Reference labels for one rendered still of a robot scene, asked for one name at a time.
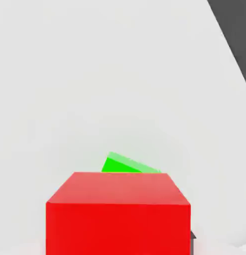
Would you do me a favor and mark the small green cube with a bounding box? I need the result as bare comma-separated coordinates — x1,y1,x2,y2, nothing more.
101,151,162,173

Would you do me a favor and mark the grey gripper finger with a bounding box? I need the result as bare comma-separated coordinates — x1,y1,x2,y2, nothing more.
190,230,246,255

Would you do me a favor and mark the small red cube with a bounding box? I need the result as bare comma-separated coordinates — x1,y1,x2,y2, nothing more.
45,171,192,255

